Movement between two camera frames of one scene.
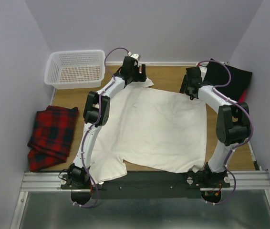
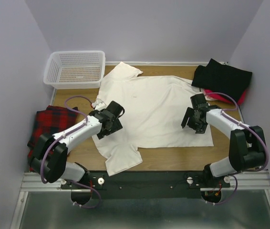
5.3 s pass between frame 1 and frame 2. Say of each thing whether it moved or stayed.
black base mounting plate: stayed
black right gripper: moved
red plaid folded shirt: stayed
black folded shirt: stayed
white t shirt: moved
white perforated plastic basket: stayed
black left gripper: moved
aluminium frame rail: stayed
